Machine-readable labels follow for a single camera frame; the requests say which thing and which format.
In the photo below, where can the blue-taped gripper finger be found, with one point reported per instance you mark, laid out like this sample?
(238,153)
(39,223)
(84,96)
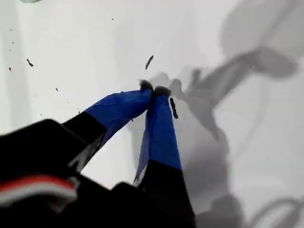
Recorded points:
(159,137)
(114,107)

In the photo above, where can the pale green T-shirt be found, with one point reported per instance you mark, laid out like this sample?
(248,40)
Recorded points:
(31,1)

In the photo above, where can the small dark debris piece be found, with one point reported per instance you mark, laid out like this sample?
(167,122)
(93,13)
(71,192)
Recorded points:
(29,62)
(149,62)
(174,108)

